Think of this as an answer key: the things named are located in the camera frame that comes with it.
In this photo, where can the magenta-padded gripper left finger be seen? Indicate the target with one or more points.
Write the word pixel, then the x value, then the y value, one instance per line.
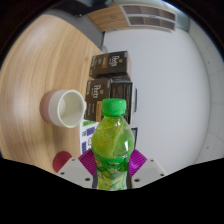
pixel 75 170

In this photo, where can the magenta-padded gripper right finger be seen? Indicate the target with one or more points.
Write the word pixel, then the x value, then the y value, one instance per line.
pixel 148 170

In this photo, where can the green drink bottle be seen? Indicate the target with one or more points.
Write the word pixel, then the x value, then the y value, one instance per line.
pixel 113 146

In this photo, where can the flat round red coaster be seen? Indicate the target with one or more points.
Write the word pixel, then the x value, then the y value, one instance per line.
pixel 61 160

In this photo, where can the white printed leaflet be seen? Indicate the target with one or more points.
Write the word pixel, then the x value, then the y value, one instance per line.
pixel 87 136

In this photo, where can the white and maroon ribbed mug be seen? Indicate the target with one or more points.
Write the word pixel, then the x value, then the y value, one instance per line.
pixel 63 108

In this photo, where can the brown carton with tan side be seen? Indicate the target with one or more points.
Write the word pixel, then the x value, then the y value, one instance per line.
pixel 97 93

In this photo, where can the small dark brown carton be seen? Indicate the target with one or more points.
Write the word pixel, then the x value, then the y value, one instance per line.
pixel 110 64

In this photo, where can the wooden shelf unit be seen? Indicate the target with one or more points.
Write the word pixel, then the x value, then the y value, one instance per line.
pixel 133 18

